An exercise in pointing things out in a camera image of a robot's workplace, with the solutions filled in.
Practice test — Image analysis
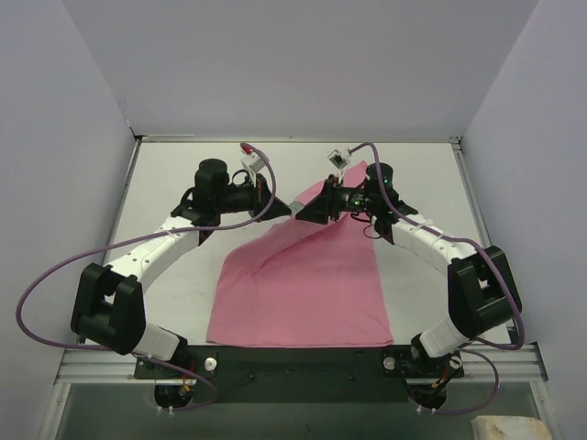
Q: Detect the beige foam block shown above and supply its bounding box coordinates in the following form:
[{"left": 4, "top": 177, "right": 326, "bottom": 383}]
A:
[{"left": 471, "top": 415, "right": 552, "bottom": 440}]

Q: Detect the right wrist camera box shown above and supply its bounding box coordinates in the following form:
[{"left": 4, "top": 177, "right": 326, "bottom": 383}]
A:
[{"left": 327, "top": 148, "right": 351, "bottom": 182}]

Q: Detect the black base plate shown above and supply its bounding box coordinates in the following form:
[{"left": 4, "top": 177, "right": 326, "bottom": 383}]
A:
[{"left": 134, "top": 345, "right": 464, "bottom": 407}]

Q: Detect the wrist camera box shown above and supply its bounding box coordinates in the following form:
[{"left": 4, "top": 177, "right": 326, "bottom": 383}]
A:
[
  {"left": 327, "top": 148, "right": 351, "bottom": 182},
  {"left": 239, "top": 142, "right": 269, "bottom": 180}
]

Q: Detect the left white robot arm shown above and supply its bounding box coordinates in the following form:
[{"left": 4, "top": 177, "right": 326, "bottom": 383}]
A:
[{"left": 71, "top": 152, "right": 291, "bottom": 378}]

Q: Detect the pink t-shirt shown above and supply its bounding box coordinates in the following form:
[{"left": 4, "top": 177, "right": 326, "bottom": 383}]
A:
[{"left": 205, "top": 160, "right": 394, "bottom": 349}]

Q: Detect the aluminium frame rail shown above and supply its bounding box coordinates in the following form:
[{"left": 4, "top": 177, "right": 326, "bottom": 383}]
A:
[{"left": 71, "top": 144, "right": 522, "bottom": 390}]

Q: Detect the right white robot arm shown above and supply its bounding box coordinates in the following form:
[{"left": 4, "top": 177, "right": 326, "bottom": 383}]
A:
[{"left": 295, "top": 163, "right": 522, "bottom": 364}]

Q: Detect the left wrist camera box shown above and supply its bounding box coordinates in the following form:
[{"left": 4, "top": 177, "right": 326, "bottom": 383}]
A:
[{"left": 239, "top": 142, "right": 269, "bottom": 180}]

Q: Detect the round teal glass brooch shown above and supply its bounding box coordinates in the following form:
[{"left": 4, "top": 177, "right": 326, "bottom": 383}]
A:
[{"left": 289, "top": 201, "right": 305, "bottom": 217}]

